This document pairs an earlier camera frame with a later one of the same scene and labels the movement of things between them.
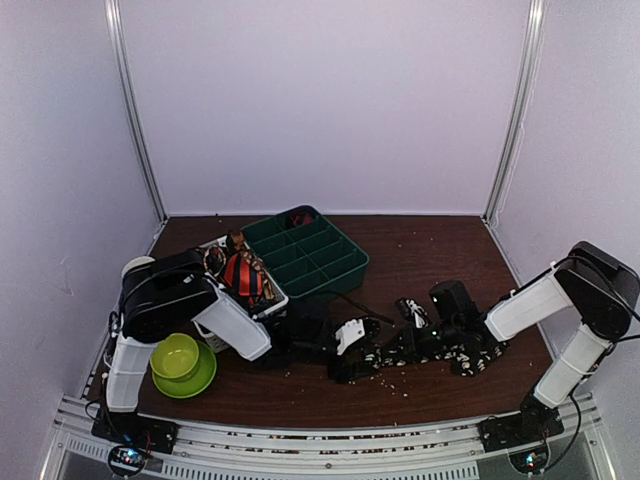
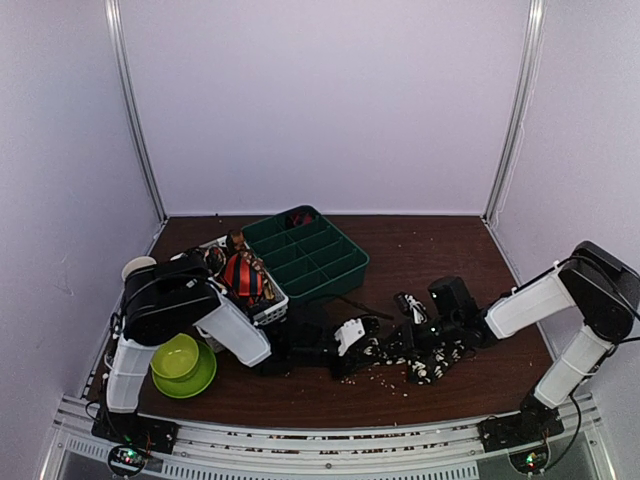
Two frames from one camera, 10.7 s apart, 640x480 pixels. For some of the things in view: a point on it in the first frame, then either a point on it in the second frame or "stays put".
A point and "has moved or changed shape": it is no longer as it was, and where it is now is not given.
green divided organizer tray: (306, 253) stays put
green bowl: (174, 355) stays put
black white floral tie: (466, 361) has moved or changed shape
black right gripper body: (426, 346) stays put
